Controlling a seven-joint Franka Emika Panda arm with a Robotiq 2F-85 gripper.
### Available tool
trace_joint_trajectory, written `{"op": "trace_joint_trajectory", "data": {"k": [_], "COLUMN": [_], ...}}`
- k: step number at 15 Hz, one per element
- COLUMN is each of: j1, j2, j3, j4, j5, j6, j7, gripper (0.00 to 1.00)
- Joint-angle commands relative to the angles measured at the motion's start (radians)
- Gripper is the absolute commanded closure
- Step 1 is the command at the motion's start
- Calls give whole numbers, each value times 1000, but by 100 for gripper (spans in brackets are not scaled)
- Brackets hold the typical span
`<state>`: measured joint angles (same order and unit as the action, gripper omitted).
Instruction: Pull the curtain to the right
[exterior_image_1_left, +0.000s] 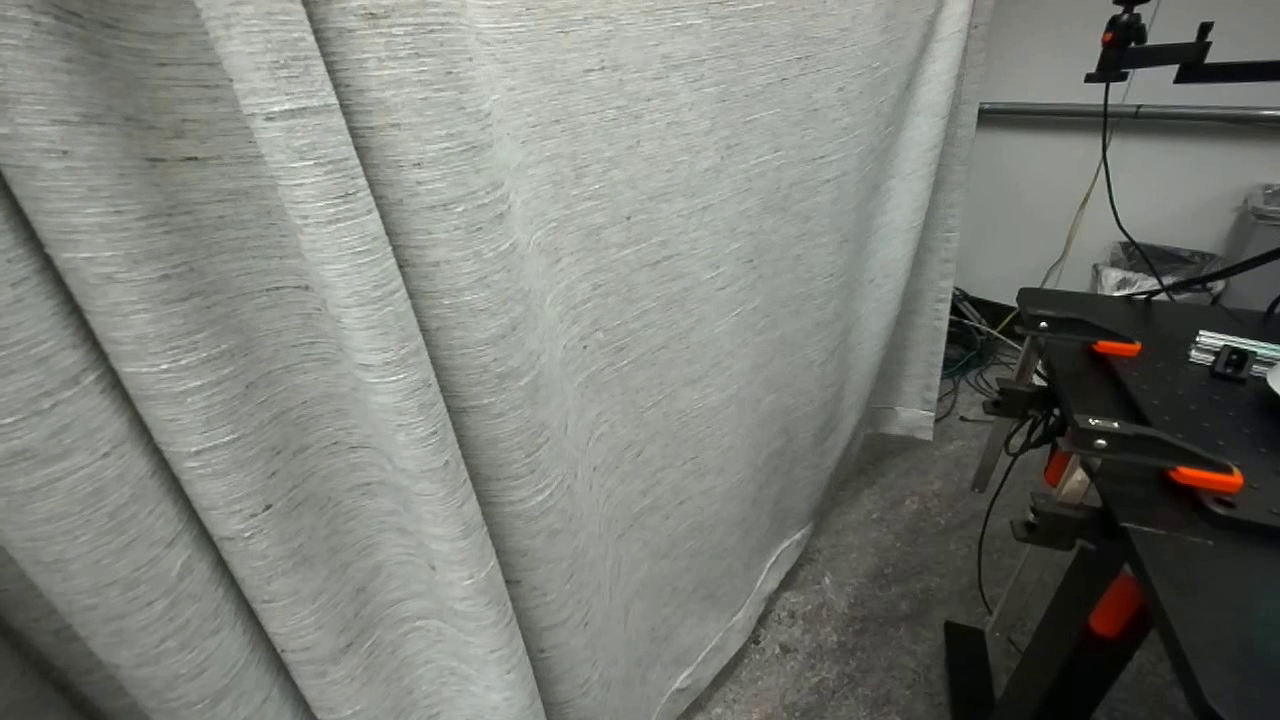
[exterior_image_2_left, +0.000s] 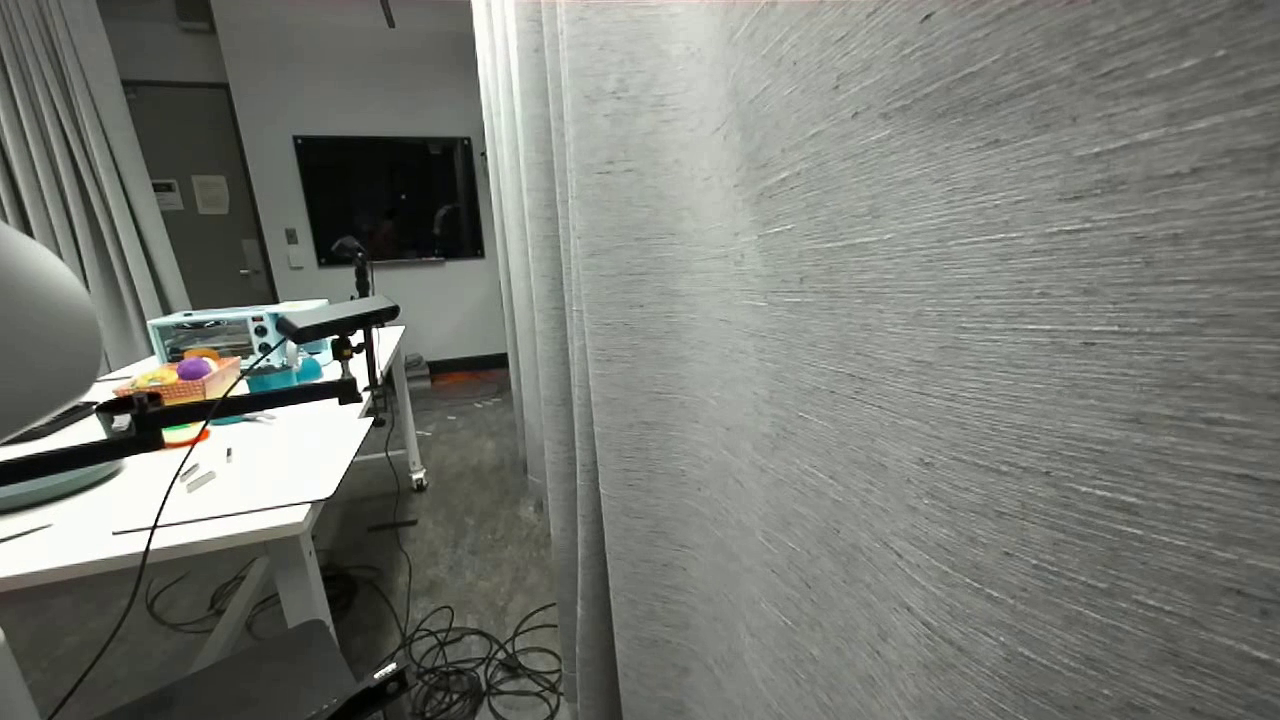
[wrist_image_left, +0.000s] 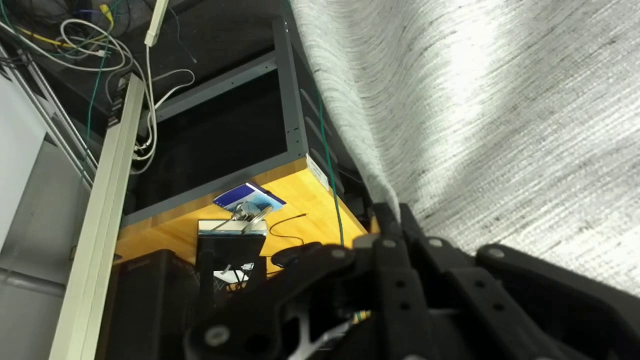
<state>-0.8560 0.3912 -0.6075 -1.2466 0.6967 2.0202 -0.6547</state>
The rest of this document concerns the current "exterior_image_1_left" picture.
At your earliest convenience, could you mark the black diagonal rod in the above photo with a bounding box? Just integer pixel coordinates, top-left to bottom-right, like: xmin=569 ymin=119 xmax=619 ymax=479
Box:
xmin=1124 ymin=241 xmax=1280 ymax=303

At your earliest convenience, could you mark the yellow hanging cable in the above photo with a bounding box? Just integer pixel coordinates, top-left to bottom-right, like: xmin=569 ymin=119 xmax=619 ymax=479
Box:
xmin=1038 ymin=157 xmax=1114 ymax=294

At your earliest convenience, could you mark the black work table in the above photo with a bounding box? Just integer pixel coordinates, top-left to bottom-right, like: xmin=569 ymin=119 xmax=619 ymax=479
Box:
xmin=939 ymin=286 xmax=1280 ymax=720

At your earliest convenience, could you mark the white device on table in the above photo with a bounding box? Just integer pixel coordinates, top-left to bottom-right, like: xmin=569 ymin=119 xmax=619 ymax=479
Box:
xmin=1189 ymin=323 xmax=1280 ymax=394

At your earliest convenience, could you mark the light grey fabric curtain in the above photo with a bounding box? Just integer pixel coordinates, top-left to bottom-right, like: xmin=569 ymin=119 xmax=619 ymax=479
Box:
xmin=0 ymin=0 xmax=979 ymax=720

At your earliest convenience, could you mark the tangle of floor cables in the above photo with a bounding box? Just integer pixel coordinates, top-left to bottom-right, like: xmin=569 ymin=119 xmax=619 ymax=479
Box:
xmin=938 ymin=286 xmax=1033 ymax=429

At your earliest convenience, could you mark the black hanging camera cable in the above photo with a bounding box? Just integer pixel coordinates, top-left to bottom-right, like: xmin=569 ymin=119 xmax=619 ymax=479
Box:
xmin=1098 ymin=75 xmax=1183 ymax=294

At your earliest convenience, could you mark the grey wall rail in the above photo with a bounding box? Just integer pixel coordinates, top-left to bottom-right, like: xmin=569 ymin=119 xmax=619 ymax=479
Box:
xmin=976 ymin=101 xmax=1280 ymax=134

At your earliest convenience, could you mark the grey box by wall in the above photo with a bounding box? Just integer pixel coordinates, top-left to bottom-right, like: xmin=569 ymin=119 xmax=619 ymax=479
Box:
xmin=1089 ymin=243 xmax=1228 ymax=303

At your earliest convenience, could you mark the small orange handled clamp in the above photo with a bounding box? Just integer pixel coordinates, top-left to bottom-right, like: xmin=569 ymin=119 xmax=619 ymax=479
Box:
xmin=1017 ymin=308 xmax=1149 ymax=364

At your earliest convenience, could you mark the large orange handled clamp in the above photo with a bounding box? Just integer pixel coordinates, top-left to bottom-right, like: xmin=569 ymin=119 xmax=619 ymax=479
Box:
xmin=1061 ymin=413 xmax=1253 ymax=503

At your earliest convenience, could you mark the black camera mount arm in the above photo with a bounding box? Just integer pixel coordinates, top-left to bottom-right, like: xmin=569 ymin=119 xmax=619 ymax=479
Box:
xmin=1079 ymin=0 xmax=1280 ymax=89

